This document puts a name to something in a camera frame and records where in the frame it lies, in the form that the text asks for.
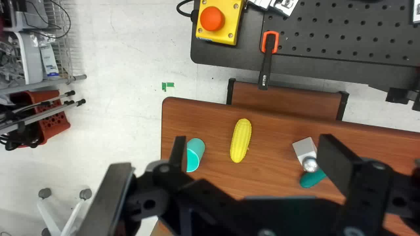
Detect office chair wheel base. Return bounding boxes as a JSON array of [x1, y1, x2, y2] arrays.
[[35, 186, 95, 236]]

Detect teal plastic cup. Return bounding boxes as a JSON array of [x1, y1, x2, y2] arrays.
[[185, 138, 207, 174]]

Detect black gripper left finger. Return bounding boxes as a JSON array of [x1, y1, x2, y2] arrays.
[[169, 135, 189, 174]]

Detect yellow toy corn cob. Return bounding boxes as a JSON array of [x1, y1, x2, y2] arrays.
[[228, 117, 253, 165]]

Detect white salt shaker, metal cap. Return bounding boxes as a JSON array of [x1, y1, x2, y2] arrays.
[[291, 136, 322, 173]]

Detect white printed marker tag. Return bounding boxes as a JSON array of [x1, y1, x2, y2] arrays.
[[247, 0, 301, 17]]

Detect white wire shelf with supplies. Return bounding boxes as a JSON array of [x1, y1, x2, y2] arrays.
[[0, 0, 88, 90]]

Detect red plastic crate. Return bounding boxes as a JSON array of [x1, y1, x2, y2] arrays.
[[9, 89, 72, 149]]

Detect brown lower table shelf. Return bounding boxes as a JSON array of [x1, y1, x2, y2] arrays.
[[226, 77, 350, 123]]

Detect black cable of stop button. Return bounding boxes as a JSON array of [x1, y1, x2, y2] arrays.
[[176, 0, 197, 20]]

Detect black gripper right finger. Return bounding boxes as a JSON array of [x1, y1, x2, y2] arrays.
[[316, 132, 365, 202]]

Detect yellow emergency stop button box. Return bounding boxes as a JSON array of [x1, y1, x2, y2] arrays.
[[194, 0, 245, 47]]

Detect black perforated breadboard table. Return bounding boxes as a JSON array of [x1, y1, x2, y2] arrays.
[[190, 0, 420, 90]]

